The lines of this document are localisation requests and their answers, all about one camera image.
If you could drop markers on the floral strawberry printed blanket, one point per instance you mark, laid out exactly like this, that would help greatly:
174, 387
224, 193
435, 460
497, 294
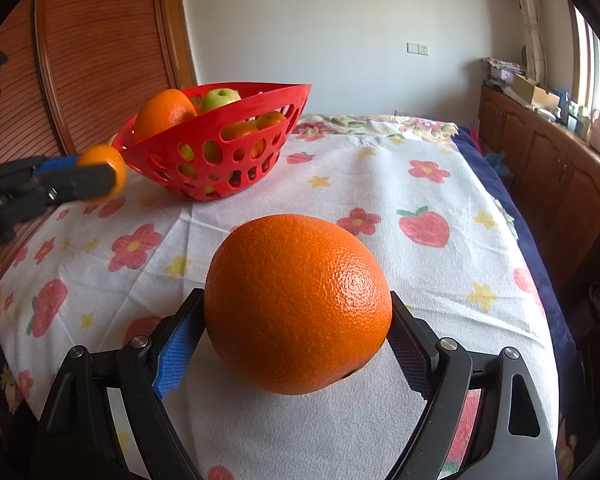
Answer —
280, 185

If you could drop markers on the large orange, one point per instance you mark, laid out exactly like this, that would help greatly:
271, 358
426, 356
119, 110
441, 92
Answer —
295, 300
162, 112

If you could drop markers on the red perforated plastic basket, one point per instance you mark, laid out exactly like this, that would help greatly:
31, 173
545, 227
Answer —
280, 95

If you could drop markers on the white wall outlet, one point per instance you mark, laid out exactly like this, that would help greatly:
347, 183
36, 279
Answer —
417, 48

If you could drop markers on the small mandarin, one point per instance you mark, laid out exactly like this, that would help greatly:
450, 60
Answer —
105, 157
237, 131
272, 119

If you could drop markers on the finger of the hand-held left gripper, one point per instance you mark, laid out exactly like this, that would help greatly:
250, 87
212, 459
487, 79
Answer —
55, 165
80, 182

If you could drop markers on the cardboard box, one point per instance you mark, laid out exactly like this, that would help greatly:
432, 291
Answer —
530, 91

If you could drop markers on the wooden cabinet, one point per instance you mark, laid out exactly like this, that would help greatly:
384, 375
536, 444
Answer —
555, 170

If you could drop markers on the wooden louvred wardrobe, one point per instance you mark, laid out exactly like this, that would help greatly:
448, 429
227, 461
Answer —
105, 35

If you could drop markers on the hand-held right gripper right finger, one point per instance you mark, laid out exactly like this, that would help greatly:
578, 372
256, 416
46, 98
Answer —
410, 355

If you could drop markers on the yellow-green pear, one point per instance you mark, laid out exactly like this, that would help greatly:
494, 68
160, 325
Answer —
217, 101

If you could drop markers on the green apple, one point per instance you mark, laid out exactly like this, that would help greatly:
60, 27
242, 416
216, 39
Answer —
210, 151

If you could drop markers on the teal cloth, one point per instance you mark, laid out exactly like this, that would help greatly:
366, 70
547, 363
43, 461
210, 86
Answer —
495, 161

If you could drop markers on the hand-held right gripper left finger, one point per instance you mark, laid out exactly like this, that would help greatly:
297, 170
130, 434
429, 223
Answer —
177, 355

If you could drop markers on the beige checked curtain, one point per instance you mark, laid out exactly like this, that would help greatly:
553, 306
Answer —
535, 25

